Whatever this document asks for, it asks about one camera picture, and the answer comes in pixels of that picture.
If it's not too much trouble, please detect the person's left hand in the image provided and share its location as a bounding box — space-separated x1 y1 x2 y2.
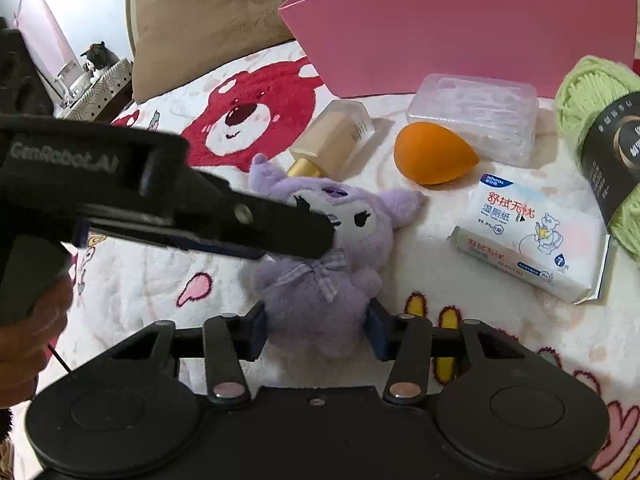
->
0 277 74 409

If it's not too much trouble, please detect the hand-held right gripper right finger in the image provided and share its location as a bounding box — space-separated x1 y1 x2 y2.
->
366 304 532 406

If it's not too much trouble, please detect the beige headboard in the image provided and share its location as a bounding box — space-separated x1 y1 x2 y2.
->
124 0 147 58

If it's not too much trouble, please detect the patterned storage box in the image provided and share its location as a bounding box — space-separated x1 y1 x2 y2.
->
62 57 134 122

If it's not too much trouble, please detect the printed bear blanket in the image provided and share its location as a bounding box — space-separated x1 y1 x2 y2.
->
12 42 640 480

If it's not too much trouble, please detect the black plush toy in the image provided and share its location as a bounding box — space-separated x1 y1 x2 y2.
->
81 40 120 84

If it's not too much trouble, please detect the brown pillow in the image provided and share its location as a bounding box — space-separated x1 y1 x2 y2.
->
131 0 297 104

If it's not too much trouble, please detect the pink curtain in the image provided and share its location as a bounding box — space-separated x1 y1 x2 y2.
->
14 0 72 78

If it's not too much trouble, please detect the pink cardboard box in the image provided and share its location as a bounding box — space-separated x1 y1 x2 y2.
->
278 0 638 98

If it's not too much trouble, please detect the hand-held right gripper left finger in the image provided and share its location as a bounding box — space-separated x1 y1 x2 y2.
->
106 301 267 407

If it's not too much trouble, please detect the purple plush toy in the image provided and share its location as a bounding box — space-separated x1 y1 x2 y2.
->
248 152 426 358

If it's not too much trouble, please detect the beige bottle with gold cap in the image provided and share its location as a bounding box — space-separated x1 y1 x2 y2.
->
287 100 376 179

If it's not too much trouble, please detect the green yarn ball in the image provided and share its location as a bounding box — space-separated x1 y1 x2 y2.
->
555 56 640 256

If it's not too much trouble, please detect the orange makeup sponge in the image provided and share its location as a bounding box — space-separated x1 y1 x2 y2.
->
393 122 480 186

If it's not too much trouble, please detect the small white wet wipes pack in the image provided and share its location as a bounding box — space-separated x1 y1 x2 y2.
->
448 172 613 306

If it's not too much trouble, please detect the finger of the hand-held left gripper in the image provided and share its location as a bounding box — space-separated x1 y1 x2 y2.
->
171 166 337 263
74 219 272 262

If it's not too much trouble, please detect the clear plastic box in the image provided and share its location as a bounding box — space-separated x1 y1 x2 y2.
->
406 73 540 167

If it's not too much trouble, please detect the black cable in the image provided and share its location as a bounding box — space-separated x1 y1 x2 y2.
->
46 342 72 372

